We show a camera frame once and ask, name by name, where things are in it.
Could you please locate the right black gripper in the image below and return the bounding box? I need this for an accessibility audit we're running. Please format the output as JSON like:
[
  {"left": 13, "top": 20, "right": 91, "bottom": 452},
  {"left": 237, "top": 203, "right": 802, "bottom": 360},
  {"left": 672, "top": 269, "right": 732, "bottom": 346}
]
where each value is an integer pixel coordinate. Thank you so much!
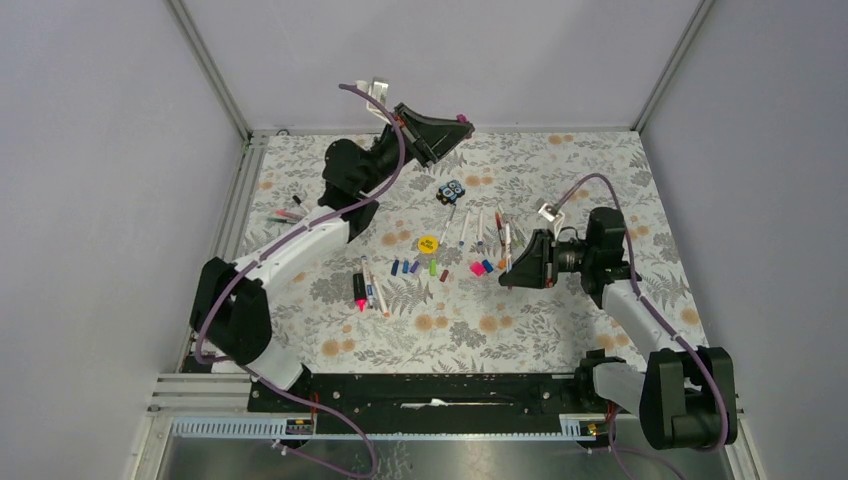
[{"left": 499, "top": 229, "right": 596, "bottom": 290}]

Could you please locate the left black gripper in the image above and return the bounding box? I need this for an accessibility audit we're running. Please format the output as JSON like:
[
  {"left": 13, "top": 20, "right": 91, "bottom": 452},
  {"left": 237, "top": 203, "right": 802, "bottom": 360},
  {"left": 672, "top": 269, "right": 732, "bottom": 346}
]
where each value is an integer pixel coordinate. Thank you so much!
[{"left": 357, "top": 103, "right": 473, "bottom": 195}]

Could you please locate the pink highlighter cap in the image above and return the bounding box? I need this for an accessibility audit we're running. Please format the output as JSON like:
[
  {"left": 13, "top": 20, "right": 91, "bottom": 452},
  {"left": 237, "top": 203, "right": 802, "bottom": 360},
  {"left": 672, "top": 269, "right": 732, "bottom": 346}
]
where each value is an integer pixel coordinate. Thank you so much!
[{"left": 470, "top": 262, "right": 486, "bottom": 276}]

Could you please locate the purple cap white pen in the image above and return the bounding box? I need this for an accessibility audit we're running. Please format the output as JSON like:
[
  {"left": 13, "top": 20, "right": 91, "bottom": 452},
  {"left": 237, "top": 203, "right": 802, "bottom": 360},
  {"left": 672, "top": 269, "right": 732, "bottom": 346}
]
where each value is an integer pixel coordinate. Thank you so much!
[{"left": 476, "top": 209, "right": 485, "bottom": 247}]

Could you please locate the orange red pen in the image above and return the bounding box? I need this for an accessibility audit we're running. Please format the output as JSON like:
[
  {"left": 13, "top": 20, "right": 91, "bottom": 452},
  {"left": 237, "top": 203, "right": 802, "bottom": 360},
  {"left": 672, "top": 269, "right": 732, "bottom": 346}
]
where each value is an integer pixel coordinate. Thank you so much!
[{"left": 494, "top": 210, "right": 506, "bottom": 253}]

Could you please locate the white blue tip pen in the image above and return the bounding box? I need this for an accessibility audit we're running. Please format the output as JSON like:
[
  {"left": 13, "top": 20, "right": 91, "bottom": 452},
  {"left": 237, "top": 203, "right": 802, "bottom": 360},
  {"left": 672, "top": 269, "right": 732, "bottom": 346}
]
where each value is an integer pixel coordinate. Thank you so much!
[{"left": 458, "top": 210, "right": 471, "bottom": 247}]

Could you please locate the orange tip white pen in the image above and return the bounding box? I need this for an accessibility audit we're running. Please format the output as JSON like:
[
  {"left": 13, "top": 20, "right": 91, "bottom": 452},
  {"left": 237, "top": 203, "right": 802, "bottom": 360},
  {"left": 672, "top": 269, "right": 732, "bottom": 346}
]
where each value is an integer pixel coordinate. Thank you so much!
[{"left": 371, "top": 274, "right": 390, "bottom": 318}]

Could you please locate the blue whiteboard marker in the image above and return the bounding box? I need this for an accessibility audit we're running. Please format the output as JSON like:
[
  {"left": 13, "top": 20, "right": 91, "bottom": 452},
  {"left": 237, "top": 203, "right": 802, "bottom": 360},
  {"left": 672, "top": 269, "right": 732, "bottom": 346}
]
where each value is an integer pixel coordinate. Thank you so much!
[{"left": 360, "top": 255, "right": 377, "bottom": 309}]

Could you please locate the black pink highlighter marker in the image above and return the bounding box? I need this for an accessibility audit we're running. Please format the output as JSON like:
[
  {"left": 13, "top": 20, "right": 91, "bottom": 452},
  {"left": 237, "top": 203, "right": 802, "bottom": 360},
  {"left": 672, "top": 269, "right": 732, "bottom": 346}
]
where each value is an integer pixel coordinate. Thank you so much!
[{"left": 352, "top": 272, "right": 368, "bottom": 311}]

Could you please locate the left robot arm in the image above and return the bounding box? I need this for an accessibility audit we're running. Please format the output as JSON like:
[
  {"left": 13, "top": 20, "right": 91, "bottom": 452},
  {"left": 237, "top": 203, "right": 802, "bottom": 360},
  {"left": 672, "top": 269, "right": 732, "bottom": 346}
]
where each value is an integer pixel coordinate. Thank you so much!
[{"left": 189, "top": 104, "right": 475, "bottom": 411}]

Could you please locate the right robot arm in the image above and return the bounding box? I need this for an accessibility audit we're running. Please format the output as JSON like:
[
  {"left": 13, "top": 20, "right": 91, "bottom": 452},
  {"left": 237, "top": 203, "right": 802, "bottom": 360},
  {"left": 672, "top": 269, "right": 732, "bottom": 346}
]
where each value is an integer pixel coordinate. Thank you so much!
[{"left": 499, "top": 202, "right": 738, "bottom": 451}]

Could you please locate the black cap pen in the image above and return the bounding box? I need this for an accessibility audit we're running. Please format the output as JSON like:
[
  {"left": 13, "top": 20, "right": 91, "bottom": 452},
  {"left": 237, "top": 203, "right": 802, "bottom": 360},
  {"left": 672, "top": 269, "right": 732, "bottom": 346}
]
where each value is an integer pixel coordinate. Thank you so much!
[{"left": 292, "top": 195, "right": 309, "bottom": 213}]

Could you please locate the pink pen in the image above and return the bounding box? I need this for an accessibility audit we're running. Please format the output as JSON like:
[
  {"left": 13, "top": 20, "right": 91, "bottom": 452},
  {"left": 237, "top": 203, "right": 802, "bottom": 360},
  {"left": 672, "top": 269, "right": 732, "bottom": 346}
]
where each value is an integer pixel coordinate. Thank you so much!
[{"left": 274, "top": 210, "right": 303, "bottom": 221}]

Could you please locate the yellow big blind chip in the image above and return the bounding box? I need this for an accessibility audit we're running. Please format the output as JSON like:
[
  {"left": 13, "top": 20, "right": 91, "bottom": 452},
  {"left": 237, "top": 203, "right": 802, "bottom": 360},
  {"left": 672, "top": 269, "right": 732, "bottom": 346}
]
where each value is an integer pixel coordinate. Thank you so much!
[{"left": 417, "top": 235, "right": 440, "bottom": 255}]

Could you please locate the floral table mat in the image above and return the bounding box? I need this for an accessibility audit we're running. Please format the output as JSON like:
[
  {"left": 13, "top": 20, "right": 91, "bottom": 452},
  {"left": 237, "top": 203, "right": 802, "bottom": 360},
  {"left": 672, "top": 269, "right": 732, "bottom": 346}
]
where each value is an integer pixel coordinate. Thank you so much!
[{"left": 213, "top": 131, "right": 718, "bottom": 376}]

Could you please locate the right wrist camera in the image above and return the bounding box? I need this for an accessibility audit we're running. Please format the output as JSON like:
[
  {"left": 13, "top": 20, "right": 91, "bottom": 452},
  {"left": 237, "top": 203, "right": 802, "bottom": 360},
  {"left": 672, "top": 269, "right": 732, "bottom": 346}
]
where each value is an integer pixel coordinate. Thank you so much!
[{"left": 536, "top": 200, "right": 565, "bottom": 232}]

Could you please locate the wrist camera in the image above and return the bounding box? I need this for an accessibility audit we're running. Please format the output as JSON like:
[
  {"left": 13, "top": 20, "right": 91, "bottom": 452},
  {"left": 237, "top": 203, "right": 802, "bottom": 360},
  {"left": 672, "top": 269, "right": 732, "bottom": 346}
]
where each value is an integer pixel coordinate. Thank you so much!
[
  {"left": 355, "top": 77, "right": 389, "bottom": 124},
  {"left": 536, "top": 200, "right": 565, "bottom": 232}
]

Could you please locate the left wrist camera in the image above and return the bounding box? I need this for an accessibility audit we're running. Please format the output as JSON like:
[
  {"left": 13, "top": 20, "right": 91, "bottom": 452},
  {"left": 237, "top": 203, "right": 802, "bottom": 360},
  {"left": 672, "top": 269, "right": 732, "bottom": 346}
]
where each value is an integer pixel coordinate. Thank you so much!
[{"left": 355, "top": 77, "right": 389, "bottom": 124}]

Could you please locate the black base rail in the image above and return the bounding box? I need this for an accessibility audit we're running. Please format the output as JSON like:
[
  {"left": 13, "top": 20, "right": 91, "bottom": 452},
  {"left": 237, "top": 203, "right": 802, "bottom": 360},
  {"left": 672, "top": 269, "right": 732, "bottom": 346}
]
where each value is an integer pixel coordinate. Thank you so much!
[{"left": 247, "top": 373, "right": 617, "bottom": 441}]

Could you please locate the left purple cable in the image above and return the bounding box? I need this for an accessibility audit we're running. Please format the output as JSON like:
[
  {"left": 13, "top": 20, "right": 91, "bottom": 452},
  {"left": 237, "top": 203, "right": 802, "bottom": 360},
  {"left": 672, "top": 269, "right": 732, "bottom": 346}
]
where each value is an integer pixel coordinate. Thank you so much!
[{"left": 193, "top": 82, "right": 407, "bottom": 480}]

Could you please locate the purple cable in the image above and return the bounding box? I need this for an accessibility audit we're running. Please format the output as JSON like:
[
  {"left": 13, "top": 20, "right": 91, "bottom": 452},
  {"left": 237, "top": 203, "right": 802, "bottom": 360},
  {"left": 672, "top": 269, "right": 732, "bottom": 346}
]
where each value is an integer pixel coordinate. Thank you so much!
[
  {"left": 553, "top": 173, "right": 730, "bottom": 480},
  {"left": 193, "top": 82, "right": 407, "bottom": 480}
]

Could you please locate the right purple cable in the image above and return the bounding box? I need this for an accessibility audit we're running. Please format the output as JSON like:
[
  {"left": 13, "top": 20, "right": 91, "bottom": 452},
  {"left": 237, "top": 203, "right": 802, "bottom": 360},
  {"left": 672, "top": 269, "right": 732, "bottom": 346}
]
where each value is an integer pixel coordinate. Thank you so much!
[{"left": 553, "top": 173, "right": 730, "bottom": 480}]

